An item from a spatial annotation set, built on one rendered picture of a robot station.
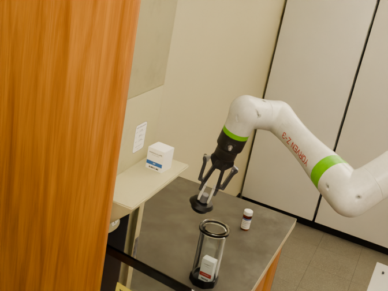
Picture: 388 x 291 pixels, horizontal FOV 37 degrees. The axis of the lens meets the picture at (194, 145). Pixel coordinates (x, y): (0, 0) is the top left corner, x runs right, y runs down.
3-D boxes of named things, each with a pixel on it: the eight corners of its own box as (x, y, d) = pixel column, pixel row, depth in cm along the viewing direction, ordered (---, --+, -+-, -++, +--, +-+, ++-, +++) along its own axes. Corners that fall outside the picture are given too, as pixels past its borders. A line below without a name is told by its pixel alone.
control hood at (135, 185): (84, 228, 139) (89, 192, 135) (148, 183, 167) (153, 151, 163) (126, 246, 135) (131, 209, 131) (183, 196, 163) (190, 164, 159)
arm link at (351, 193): (385, 211, 163) (381, 183, 155) (346, 233, 162) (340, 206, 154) (349, 172, 177) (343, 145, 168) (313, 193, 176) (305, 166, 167)
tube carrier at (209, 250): (183, 279, 205) (194, 227, 197) (196, 265, 214) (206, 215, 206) (211, 291, 201) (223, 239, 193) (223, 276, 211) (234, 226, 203)
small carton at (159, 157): (145, 167, 153) (148, 146, 151) (155, 161, 157) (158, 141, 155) (160, 173, 151) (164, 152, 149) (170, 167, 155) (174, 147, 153)
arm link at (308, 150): (320, 153, 167) (303, 184, 172) (349, 156, 172) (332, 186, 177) (262, 92, 194) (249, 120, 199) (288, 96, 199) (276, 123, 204)
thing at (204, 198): (185, 210, 205) (191, 196, 202) (189, 196, 213) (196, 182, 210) (209, 220, 205) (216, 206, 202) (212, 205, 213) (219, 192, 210)
